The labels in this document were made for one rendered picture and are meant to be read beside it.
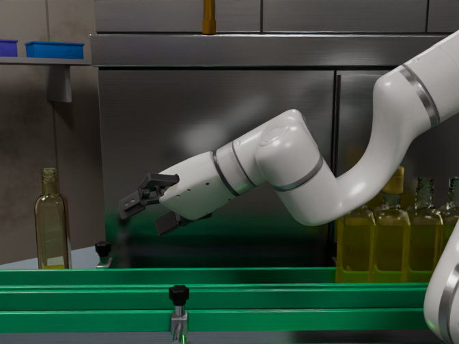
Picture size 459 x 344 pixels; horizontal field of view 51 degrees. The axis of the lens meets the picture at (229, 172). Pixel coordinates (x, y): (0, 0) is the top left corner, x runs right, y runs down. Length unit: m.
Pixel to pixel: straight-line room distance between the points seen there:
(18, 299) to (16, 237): 2.64
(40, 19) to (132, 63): 2.53
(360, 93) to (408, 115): 0.39
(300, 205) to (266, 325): 0.23
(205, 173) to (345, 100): 0.39
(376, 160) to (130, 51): 0.53
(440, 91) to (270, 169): 0.21
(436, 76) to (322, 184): 0.18
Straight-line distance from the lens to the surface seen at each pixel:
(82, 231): 3.64
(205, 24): 0.94
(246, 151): 0.66
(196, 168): 0.67
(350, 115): 0.97
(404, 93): 0.59
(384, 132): 0.62
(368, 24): 1.01
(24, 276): 0.98
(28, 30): 3.43
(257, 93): 0.96
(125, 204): 0.72
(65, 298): 0.86
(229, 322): 0.76
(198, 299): 0.83
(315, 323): 0.77
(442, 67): 0.60
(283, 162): 0.57
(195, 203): 0.71
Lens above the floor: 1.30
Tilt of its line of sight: 10 degrees down
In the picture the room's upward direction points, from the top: straight up
